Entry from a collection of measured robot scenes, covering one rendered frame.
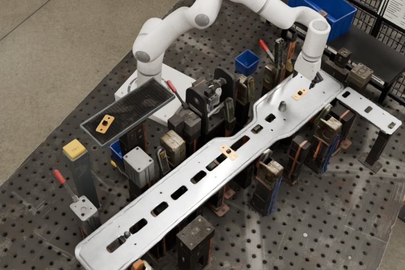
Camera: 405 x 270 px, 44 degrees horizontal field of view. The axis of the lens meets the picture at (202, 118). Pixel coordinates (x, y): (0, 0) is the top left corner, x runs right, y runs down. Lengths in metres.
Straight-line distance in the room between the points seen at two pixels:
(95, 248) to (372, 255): 1.15
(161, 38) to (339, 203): 1.08
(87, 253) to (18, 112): 1.92
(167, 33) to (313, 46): 0.61
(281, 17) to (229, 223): 0.91
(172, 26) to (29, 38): 2.14
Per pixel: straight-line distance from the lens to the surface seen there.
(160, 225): 1.87
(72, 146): 1.90
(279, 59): 2.27
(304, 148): 2.12
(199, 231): 1.83
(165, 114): 2.49
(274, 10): 1.95
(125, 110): 1.97
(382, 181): 2.49
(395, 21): 2.53
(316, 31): 1.99
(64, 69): 3.81
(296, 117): 2.20
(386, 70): 2.48
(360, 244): 2.30
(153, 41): 2.18
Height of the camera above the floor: 2.68
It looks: 52 degrees down
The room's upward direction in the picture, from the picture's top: 3 degrees clockwise
